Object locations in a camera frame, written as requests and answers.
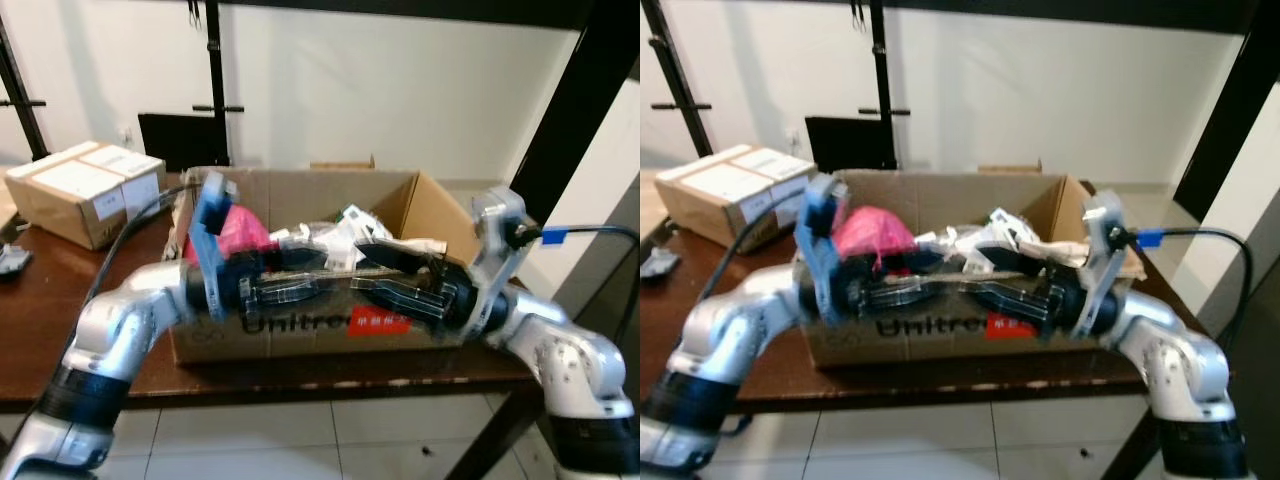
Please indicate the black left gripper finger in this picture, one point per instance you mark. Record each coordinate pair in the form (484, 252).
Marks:
(300, 263)
(930, 273)
(300, 296)
(932, 300)

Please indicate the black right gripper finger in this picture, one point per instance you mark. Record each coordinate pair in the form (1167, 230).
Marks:
(400, 258)
(1010, 302)
(400, 298)
(1010, 263)

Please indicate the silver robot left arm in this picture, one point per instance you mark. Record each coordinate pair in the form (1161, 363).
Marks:
(740, 320)
(110, 320)

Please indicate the white crumpled trash pile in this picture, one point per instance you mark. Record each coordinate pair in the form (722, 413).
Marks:
(340, 235)
(990, 238)

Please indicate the large open cardboard box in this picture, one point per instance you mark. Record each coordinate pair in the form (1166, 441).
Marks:
(1050, 350)
(420, 345)

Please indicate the pink plastic bag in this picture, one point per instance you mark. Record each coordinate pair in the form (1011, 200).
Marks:
(875, 238)
(245, 235)

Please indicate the dark brown table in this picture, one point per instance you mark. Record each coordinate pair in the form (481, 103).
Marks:
(300, 383)
(950, 385)

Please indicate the small plain cardboard box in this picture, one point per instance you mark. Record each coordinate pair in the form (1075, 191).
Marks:
(342, 163)
(1008, 167)

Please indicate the blue tape marker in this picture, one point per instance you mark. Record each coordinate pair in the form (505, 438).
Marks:
(1150, 239)
(555, 236)

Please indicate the black flat panel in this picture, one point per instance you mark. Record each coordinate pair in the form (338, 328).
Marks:
(170, 140)
(840, 145)

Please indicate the cardboard box with white labels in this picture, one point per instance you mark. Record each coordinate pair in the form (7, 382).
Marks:
(60, 210)
(700, 210)

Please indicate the black rack post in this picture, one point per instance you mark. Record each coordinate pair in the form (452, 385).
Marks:
(680, 80)
(22, 100)
(215, 80)
(882, 80)

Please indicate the grey plastic bracket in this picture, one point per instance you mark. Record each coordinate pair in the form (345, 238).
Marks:
(662, 263)
(12, 260)

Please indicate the black metal shelf frame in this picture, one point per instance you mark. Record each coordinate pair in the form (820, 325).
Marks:
(1230, 100)

